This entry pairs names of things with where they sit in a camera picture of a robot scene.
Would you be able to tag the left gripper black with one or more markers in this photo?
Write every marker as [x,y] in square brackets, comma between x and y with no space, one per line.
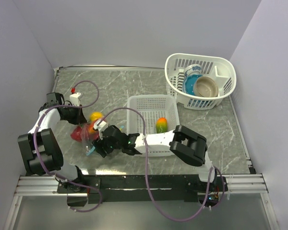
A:
[79,118]

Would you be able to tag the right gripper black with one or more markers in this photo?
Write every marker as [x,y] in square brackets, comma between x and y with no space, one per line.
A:
[99,144]

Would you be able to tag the clear zip top bag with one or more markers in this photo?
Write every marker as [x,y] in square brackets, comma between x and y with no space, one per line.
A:
[87,140]

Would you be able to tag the orange green fake mango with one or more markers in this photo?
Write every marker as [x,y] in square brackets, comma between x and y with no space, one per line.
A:
[161,125]

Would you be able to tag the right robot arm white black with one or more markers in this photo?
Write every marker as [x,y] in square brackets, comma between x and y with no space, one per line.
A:
[186,144]

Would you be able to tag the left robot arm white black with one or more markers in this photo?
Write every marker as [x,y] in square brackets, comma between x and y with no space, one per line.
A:
[41,137]

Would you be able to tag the orange red fake fruit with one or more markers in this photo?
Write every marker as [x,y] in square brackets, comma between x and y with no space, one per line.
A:
[90,129]

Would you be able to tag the yellow fake fruit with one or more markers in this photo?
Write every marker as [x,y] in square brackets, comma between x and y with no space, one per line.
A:
[95,116]

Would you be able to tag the white perforated flat basket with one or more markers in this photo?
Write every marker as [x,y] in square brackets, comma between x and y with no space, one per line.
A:
[152,107]

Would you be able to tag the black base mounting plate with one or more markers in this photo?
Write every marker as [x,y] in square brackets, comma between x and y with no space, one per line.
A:
[129,188]

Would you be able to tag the blue plate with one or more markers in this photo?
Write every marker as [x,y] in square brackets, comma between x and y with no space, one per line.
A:
[189,83]

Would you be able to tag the white dish rack basket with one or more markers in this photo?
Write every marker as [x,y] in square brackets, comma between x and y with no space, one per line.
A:
[219,69]

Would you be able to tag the beige bowl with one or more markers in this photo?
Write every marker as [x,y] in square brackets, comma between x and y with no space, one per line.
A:
[206,87]

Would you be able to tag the blue white patterned cup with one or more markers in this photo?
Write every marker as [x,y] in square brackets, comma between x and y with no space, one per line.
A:
[193,69]

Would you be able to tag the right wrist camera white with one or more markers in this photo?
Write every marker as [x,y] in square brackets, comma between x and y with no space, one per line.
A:
[99,126]

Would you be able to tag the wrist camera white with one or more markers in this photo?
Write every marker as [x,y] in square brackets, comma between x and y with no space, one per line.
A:
[75,97]
[99,126]

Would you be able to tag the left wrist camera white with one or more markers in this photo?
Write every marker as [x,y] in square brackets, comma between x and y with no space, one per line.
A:
[75,97]

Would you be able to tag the aluminium rail frame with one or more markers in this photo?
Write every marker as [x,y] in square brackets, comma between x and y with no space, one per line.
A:
[47,186]

